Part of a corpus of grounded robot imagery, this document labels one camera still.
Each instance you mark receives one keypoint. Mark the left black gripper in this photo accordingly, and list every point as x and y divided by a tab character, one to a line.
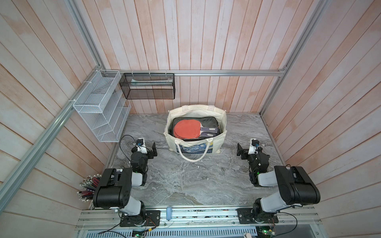
150	154

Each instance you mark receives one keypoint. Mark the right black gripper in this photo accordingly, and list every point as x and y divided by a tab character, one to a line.
240	151

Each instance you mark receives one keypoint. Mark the cream canvas tote bag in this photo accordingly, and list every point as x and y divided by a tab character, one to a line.
195	149

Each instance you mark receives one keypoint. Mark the red paddle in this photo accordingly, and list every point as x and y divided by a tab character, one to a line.
193	129

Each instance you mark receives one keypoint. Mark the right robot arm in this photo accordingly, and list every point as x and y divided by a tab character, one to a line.
295	187

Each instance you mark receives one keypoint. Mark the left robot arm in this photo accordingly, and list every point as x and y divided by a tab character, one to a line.
115	186

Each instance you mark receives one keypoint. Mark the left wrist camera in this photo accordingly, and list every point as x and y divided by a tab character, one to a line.
141	145

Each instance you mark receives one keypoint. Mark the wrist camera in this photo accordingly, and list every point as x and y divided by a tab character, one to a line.
254	146
141	145

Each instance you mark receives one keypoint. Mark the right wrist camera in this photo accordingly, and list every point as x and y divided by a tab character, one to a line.
254	146

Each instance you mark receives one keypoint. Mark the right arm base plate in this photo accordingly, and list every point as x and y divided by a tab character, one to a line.
253	216

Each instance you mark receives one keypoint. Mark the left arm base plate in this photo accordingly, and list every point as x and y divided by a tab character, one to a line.
140	218

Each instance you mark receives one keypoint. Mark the black mesh wall basket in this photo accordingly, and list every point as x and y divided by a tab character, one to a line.
147	86

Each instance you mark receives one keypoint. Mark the white wire mesh shelf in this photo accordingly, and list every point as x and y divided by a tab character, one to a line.
102	106

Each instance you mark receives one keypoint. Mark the aluminium front rail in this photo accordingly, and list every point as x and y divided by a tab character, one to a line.
193	221

